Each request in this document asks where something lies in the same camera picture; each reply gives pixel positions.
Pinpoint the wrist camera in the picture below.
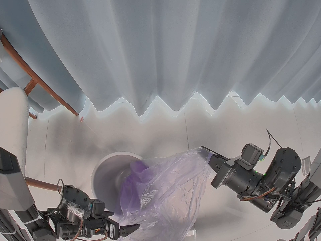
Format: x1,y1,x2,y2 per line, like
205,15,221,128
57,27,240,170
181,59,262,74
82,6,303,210
234,143,265,171
89,200,114,220

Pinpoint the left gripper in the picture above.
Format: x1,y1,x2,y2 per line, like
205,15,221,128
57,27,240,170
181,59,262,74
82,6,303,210
83,217,121,241

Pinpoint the wooden chair with white cushions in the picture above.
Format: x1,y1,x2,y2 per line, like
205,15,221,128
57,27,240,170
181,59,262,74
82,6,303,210
0,29,79,192

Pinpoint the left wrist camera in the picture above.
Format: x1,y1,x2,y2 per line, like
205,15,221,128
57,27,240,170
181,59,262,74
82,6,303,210
89,200,114,220

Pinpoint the black cable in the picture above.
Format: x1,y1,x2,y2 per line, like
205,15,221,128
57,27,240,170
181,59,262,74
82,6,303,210
57,178,66,210
266,128,284,157

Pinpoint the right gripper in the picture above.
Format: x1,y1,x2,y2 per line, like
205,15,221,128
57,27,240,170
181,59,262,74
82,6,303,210
200,146,267,201

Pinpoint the purple plastic bag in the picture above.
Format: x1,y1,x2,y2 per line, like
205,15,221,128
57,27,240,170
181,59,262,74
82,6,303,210
118,147,213,241

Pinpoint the blue-green curtain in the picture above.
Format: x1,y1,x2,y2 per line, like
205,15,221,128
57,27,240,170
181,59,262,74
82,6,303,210
0,0,321,117

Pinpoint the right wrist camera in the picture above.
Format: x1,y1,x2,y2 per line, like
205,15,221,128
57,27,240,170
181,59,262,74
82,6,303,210
234,143,265,171

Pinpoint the white trash bin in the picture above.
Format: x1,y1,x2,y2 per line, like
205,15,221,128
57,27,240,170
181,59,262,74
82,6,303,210
91,152,144,214

